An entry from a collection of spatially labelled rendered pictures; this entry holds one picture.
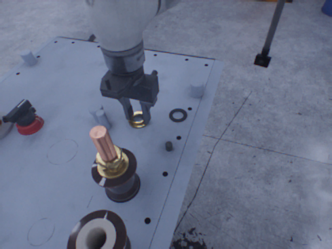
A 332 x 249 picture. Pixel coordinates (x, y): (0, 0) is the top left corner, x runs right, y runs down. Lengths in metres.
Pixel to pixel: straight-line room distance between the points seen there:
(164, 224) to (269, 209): 1.63
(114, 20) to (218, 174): 1.84
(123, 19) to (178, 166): 0.35
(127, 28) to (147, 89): 0.15
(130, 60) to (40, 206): 0.38
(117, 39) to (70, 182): 0.36
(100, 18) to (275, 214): 1.91
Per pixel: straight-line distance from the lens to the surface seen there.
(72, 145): 0.67
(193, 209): 1.97
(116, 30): 0.45
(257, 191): 2.13
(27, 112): 0.75
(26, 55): 1.03
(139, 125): 0.65
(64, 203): 0.59
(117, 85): 0.49
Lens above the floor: 1.86
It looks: 50 degrees down
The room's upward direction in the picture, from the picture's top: 5 degrees counter-clockwise
